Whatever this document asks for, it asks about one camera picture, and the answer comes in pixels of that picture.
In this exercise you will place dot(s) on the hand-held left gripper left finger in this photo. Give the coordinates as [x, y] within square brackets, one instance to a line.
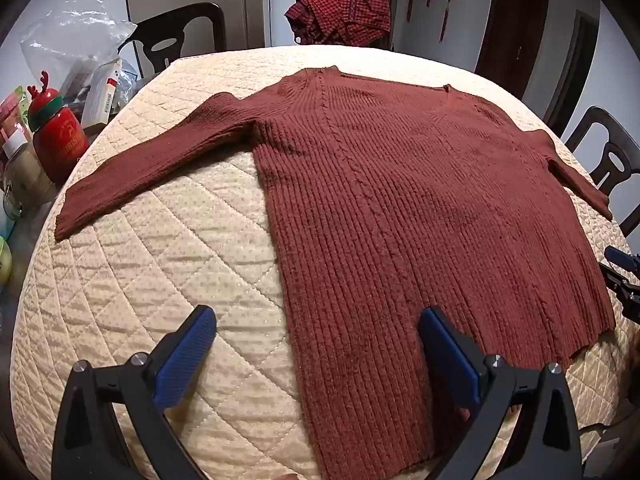
[187, 355]

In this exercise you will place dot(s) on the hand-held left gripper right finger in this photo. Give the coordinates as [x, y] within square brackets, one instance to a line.
[452, 355]

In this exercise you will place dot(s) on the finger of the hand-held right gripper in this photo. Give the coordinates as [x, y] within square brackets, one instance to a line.
[625, 292]
[625, 259]

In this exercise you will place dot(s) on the maroon knit sweater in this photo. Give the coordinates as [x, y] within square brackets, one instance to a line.
[400, 210]

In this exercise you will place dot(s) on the beige quilted blanket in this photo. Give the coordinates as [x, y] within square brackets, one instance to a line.
[150, 285]

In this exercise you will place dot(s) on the dark wooden chair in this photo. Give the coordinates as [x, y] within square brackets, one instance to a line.
[165, 30]
[607, 150]

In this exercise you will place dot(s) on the green round toy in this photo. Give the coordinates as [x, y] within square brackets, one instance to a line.
[4, 260]

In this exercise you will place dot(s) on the glass jar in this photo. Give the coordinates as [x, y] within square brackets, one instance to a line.
[25, 180]

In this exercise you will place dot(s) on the brown wooden door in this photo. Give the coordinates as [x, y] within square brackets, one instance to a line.
[510, 35]

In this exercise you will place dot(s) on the red bottle with antler cap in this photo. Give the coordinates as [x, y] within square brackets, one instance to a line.
[57, 135]

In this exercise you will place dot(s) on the white medicine box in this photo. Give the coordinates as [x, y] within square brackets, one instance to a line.
[102, 95]

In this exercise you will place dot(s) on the pink snack packet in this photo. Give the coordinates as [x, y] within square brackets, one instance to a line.
[12, 110]

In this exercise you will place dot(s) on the clear plastic bag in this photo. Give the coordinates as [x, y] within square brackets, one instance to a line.
[70, 35]

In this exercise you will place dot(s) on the red plaid cloth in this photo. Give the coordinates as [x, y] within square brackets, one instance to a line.
[340, 15]

